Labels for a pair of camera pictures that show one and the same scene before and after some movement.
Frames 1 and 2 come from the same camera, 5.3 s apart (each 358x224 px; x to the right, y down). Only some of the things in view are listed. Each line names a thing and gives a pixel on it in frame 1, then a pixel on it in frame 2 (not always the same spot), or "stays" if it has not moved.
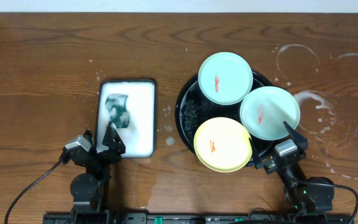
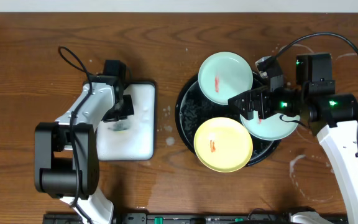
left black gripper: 101,156 -> 122,110
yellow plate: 223,144 stays
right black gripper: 271,167 -> 261,96
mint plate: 225,78 stays
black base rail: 199,218 stays
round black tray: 266,149 -> 258,83
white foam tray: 130,106 stays
